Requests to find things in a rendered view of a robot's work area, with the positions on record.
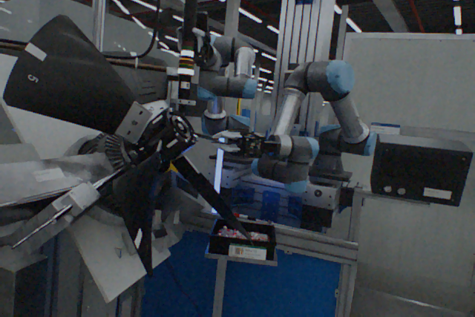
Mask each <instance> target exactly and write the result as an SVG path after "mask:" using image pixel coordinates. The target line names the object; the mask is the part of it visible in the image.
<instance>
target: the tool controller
mask: <svg viewBox="0 0 475 317"><path fill-rule="evenodd" d="M473 155H474V152H473V151H472V150H471V149H470V148H469V147H467V146H466V145H465V144H464V143H463V142H461V141H453V140H440V139H433V138H424V137H411V136H403V135H396V134H383V133H378V134H377V139H376V147H375V152H374V157H373V165H372V170H371V175H370V187H371V192H372V193H373V194H376V195H385V196H390V197H399V198H404V199H408V200H418V201H423V202H428V203H438V204H442V205H447V206H456V207H458V206H460V205H459V203H460V200H461V197H462V192H463V189H465V188H464V186H465V183H466V180H467V178H468V172H469V170H470V167H471V162H472V159H473Z"/></svg>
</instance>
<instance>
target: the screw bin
mask: <svg viewBox="0 0 475 317"><path fill-rule="evenodd" d="M239 222H240V224H241V225H242V227H243V228H244V230H245V231H246V232H259V234H265V235H269V237H270V238H271V239H270V242H268V241H257V240H251V241H252V243H253V245H252V244H251V243H250V241H249V240H248V239H245V238H233V237H227V236H220V235H217V232H218V231H219V229H223V227H224V226H225V227H227V229H230V230H235V228H234V227H232V226H231V225H229V224H228V223H227V222H226V221H225V220H224V219H220V218H215V221H214V224H213V226H212V229H211V231H210V233H209V235H208V238H209V249H208V253H209V254H216V255H228V256H235V257H242V258H254V259H260V260H267V261H274V256H275V247H276V246H277V241H276V235H275V225H269V224H262V223H250V222H244V221H239Z"/></svg>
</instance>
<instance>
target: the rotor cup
mask: <svg viewBox="0 0 475 317"><path fill-rule="evenodd" d="M160 115H162V117H161V118H159V119H158V121H156V122H155V123H154V124H153V121H154V120H156V118H158V117H159V116H160ZM178 123H180V124H181V125H182V126H183V130H181V129H180V128H179V127H178V125H177V124H178ZM159 138H160V140H161V141H162V146H161V150H162V154H161V155H160V159H161V160H162V164H160V166H159V169H160V173H158V176H159V175H162V174H164V173H165V172H167V171H168V170H169V168H170V161H171V160H175V159H177V158H178V157H179V156H180V155H182V154H183V153H185V152H186V151H188V150H189V149H190V148H191V147H193V146H194V145H195V144H196V142H197V137H196V134H195V131H194V129H193V127H192V125H191V123H190V122H189V121H188V120H187V119H186V117H185V116H184V115H183V114H181V113H180V112H179V111H178V110H176V109H174V108H171V107H167V108H164V109H163V110H162V111H161V112H160V113H158V114H157V115H156V116H155V117H153V118H152V119H151V120H150V121H149V122H148V125H147V126H146V127H145V129H144V131H143V133H142V134H141V136H140V138H139V139H138V141H137V142H136V143H135V144H133V143H130V142H129V141H127V140H125V147H126V149H127V152H128V154H129V155H130V157H131V159H132V160H133V161H134V162H135V163H136V164H137V165H139V164H141V163H142V162H143V161H145V160H146V159H148V158H149V157H150V156H151V155H152V154H153V153H154V152H155V149H156V146H157V141H158V139H159ZM175 139H176V140H177V142H176V143H175V144H173V145H172V146H170V147H169V148H168V147H167V145H168V144H169V143H171V142H172V141H174V140H175Z"/></svg>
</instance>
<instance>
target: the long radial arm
mask: <svg viewBox="0 0 475 317"><path fill-rule="evenodd" d="M113 171H114V170H113V167H112V166H111V164H110V162H109V160H108V158H107V157H106V155H105V153H97V154H84V155H77V156H70V157H57V158H51V159H44V160H31V161H24V162H17V163H4V164H0V227H2V226H4V225H7V224H11V223H15V222H18V221H21V220H25V219H28V218H32V217H34V216H35V215H36V214H38V213H39V212H40V211H42V210H43V209H45V208H46V207H47V206H49V205H50V204H51V203H52V202H54V201H55V200H57V199H59V198H60V197H62V196H63V195H65V194H67V193H68V192H69V191H71V190H72V189H75V188H76V187H77V186H79V185H80V184H82V183H84V184H85V183H87V182H89V183H90V184H91V185H92V184H94V183H95V182H97V181H98V180H101V179H103V178H104V177H106V176H108V175H109V174H110V173H112V172H113Z"/></svg>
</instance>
